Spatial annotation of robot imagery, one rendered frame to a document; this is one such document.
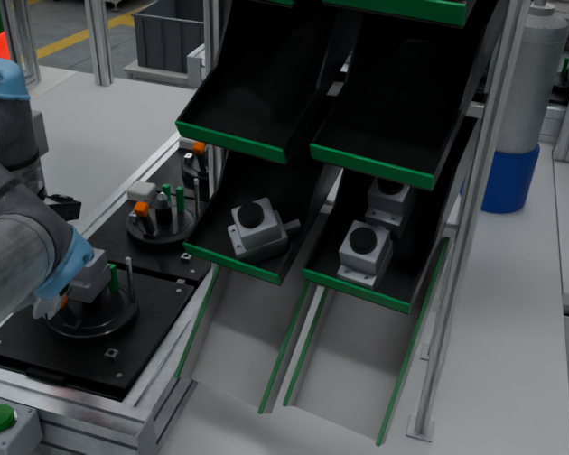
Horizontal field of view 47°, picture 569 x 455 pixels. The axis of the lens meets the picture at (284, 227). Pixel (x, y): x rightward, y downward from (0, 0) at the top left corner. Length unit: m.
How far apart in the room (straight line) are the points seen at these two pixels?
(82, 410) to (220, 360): 0.20
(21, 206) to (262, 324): 0.37
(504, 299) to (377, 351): 0.52
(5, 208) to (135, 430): 0.38
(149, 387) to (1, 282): 0.49
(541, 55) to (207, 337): 0.91
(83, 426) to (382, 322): 0.42
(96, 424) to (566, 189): 1.28
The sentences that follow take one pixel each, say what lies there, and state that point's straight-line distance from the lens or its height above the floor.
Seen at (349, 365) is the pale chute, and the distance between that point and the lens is 0.89.
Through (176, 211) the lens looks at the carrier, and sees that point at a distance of 1.27.
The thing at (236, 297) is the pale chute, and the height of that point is 1.08.
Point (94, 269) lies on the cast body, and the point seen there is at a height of 1.07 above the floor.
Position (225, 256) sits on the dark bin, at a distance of 0.78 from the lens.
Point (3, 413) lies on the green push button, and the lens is 0.97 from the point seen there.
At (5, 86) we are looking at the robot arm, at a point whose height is 1.40.
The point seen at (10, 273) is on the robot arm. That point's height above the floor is 1.35.
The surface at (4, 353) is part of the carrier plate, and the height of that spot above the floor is 0.97.
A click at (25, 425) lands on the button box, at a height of 0.96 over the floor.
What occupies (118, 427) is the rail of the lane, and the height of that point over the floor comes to 0.96.
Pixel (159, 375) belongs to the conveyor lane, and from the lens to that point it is 0.99.
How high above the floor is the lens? 1.67
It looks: 34 degrees down
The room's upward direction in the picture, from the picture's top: 3 degrees clockwise
